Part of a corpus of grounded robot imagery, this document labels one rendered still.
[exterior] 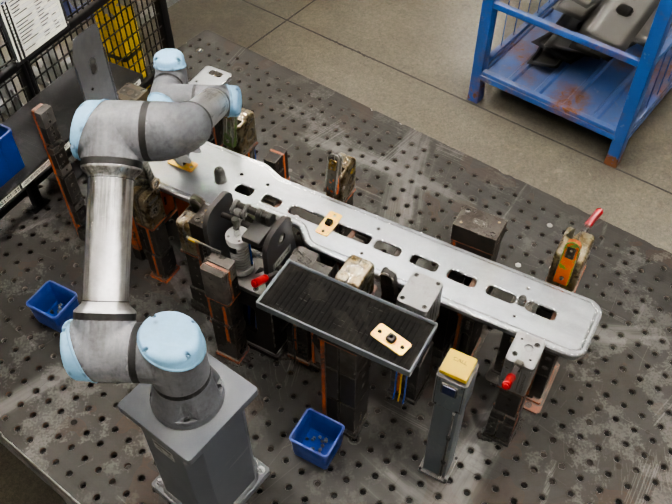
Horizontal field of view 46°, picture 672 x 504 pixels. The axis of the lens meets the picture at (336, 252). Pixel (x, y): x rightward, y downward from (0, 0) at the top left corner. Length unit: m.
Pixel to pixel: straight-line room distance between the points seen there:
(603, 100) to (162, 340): 2.87
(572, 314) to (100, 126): 1.14
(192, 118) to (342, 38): 2.93
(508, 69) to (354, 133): 1.42
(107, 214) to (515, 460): 1.17
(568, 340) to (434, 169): 0.95
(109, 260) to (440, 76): 2.92
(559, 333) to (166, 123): 1.01
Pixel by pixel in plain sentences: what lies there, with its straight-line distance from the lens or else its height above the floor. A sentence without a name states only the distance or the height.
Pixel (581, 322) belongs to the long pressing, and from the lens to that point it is 1.97.
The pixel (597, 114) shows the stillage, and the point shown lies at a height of 0.17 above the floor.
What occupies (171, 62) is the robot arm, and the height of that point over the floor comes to 1.38.
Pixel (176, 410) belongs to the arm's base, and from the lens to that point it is 1.61.
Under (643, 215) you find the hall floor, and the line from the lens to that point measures 3.71.
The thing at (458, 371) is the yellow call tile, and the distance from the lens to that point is 1.64.
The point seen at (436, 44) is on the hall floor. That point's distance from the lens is 4.44.
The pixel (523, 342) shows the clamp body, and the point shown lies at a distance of 1.83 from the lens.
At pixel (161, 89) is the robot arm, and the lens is 1.96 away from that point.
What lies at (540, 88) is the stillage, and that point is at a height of 0.17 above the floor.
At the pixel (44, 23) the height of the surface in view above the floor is 1.21.
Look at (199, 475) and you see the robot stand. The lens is 1.77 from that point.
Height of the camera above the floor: 2.54
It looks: 50 degrees down
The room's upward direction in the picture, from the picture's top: straight up
